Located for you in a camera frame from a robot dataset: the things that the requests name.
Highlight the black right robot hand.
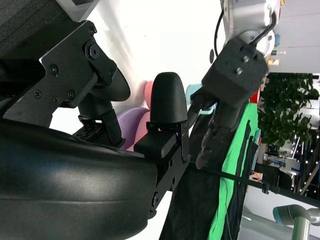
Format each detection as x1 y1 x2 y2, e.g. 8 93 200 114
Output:
0 20 192 240

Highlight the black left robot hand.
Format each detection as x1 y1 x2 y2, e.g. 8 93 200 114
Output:
188 87 237 170

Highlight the pink plush doll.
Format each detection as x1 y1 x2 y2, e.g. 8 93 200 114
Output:
143 79 155 111

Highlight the purple plastic plate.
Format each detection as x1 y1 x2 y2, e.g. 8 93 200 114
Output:
116 107 152 152

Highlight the green cloth backdrop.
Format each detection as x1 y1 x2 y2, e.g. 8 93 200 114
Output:
208 99 260 240

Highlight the black metal pole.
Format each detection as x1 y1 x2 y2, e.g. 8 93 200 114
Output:
189 162 320 209

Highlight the teal plastic mug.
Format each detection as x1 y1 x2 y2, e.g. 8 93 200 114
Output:
185 83 217 116

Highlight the black hanging cloth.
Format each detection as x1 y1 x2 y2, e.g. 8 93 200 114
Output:
159 112 222 240

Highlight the green leafy plant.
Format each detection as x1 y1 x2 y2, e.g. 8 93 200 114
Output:
257 73 320 149

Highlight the black camera cable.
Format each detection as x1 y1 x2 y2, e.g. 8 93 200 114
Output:
249 11 277 48

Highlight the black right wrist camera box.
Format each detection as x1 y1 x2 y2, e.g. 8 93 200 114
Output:
0 0 74 60

